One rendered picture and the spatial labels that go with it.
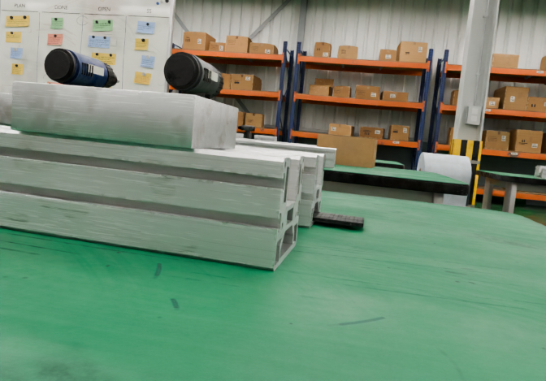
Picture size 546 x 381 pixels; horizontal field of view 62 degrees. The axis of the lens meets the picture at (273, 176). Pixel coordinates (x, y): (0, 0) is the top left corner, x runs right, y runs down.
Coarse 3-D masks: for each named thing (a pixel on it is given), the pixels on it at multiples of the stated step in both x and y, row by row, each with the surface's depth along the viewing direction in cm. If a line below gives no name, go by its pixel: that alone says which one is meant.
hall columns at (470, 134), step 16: (480, 0) 553; (496, 0) 543; (480, 16) 554; (496, 16) 538; (480, 32) 555; (464, 48) 572; (480, 48) 556; (464, 64) 560; (464, 80) 550; (480, 80) 559; (464, 96) 563; (480, 96) 560; (464, 112) 565; (464, 128) 566; (480, 128) 552; (464, 144) 552; (480, 144) 549
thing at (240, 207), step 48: (0, 144) 38; (48, 144) 37; (96, 144) 36; (144, 144) 36; (0, 192) 38; (48, 192) 39; (96, 192) 36; (144, 192) 36; (192, 192) 35; (240, 192) 34; (288, 192) 40; (96, 240) 37; (144, 240) 36; (192, 240) 35; (240, 240) 34; (288, 240) 41
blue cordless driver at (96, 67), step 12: (60, 48) 77; (48, 60) 77; (60, 60) 77; (72, 60) 77; (84, 60) 80; (96, 60) 84; (48, 72) 77; (60, 72) 77; (72, 72) 77; (84, 72) 80; (96, 72) 83; (108, 72) 87; (72, 84) 80; (84, 84) 82; (96, 84) 85; (108, 84) 88
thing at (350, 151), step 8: (320, 136) 241; (328, 136) 239; (336, 136) 238; (344, 136) 237; (320, 144) 241; (328, 144) 239; (336, 144) 238; (344, 144) 237; (352, 144) 236; (360, 144) 235; (368, 144) 234; (376, 144) 243; (336, 152) 238; (344, 152) 237; (352, 152) 236; (360, 152) 235; (368, 152) 234; (336, 160) 238; (344, 160) 237; (352, 160) 236; (360, 160) 235; (368, 160) 234
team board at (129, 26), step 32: (0, 0) 362; (32, 0) 357; (64, 0) 351; (96, 0) 346; (128, 0) 340; (160, 0) 335; (0, 32) 364; (32, 32) 358; (64, 32) 353; (96, 32) 347; (128, 32) 342; (160, 32) 337; (0, 64) 366; (32, 64) 360; (128, 64) 343; (160, 64) 338
